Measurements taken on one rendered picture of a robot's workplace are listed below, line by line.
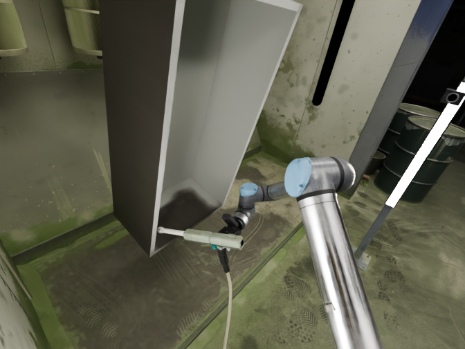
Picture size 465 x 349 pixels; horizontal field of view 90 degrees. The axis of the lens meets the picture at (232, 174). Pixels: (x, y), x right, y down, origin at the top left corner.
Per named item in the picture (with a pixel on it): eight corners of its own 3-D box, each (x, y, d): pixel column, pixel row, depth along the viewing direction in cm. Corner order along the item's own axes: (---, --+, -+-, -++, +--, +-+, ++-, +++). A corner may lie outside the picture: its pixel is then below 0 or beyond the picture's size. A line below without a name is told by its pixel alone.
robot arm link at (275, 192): (370, 151, 74) (274, 183, 138) (338, 152, 70) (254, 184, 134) (378, 187, 72) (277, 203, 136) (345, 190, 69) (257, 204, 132)
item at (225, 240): (251, 271, 109) (243, 232, 101) (248, 280, 106) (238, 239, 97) (172, 255, 132) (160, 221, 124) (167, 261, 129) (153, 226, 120)
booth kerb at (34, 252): (19, 269, 152) (11, 257, 145) (18, 268, 153) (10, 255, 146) (260, 153, 331) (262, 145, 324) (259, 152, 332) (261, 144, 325)
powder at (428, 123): (405, 115, 283) (406, 113, 282) (459, 127, 265) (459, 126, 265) (412, 127, 241) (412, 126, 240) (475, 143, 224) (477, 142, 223)
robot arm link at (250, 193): (257, 180, 130) (254, 199, 136) (238, 181, 127) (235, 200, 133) (264, 190, 122) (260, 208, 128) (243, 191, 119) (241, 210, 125)
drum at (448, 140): (372, 172, 332) (405, 111, 283) (418, 187, 313) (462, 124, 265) (373, 193, 286) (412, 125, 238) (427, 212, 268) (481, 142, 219)
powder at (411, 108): (447, 115, 305) (447, 114, 305) (436, 121, 274) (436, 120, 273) (403, 103, 338) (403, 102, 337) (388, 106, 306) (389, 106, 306)
